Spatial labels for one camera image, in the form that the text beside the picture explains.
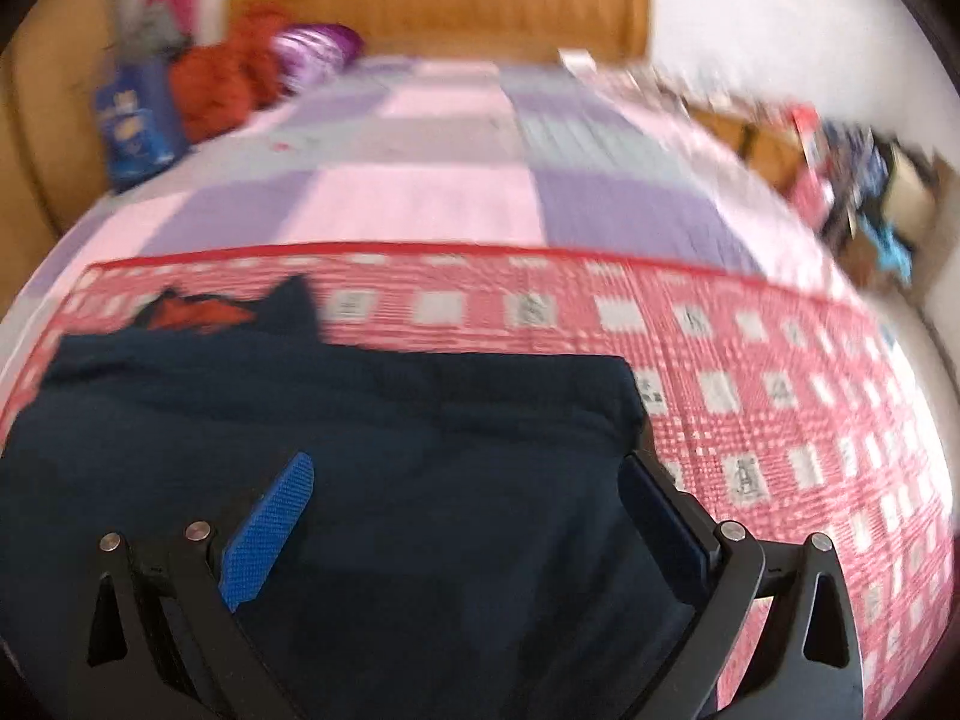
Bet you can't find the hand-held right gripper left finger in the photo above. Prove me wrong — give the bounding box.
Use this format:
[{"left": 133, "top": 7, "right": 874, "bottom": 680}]
[{"left": 71, "top": 452, "right": 316, "bottom": 720}]

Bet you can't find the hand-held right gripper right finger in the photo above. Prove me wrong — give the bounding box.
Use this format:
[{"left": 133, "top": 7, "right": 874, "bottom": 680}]
[{"left": 619, "top": 452, "right": 863, "bottom": 720}]

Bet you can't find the dark navy jacket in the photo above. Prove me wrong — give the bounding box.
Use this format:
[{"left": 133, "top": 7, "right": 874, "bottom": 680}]
[{"left": 0, "top": 274, "right": 702, "bottom": 720}]

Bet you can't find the red checked blanket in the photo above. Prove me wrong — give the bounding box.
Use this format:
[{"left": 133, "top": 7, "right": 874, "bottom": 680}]
[{"left": 0, "top": 240, "right": 957, "bottom": 720}]

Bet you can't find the wooden nightstand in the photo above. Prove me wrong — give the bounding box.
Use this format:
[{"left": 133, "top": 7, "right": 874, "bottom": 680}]
[{"left": 690, "top": 101, "right": 803, "bottom": 196}]

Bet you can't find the red packet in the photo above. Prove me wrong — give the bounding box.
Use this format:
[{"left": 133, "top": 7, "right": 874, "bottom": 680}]
[{"left": 786, "top": 105, "right": 833, "bottom": 222}]

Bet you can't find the purple checked bed quilt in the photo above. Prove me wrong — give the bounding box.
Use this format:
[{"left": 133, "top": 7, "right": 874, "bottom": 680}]
[{"left": 15, "top": 52, "right": 863, "bottom": 308}]

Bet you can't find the cardboard box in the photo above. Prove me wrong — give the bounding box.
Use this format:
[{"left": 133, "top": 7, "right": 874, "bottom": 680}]
[{"left": 885, "top": 142, "right": 959, "bottom": 286}]

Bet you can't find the blue bag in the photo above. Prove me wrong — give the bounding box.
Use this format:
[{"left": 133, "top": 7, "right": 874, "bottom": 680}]
[{"left": 94, "top": 60, "right": 188, "bottom": 192}]

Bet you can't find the red-brown bundled cloth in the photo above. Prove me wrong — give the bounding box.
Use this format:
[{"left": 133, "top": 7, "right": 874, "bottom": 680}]
[{"left": 169, "top": 7, "right": 290, "bottom": 143}]

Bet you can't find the beige padded furniture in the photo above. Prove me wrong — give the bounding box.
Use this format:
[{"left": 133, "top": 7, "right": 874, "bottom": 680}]
[{"left": 0, "top": 0, "right": 121, "bottom": 241}]

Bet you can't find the purple striped pillow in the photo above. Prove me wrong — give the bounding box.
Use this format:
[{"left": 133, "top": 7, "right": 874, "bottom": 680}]
[{"left": 274, "top": 24, "right": 366, "bottom": 95}]

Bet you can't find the pink cloth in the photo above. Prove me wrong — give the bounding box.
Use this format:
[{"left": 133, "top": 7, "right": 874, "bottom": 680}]
[{"left": 146, "top": 0, "right": 200, "bottom": 42}]

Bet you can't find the wooden headboard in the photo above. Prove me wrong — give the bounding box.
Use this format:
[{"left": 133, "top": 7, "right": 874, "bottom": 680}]
[{"left": 225, "top": 0, "right": 652, "bottom": 65}]

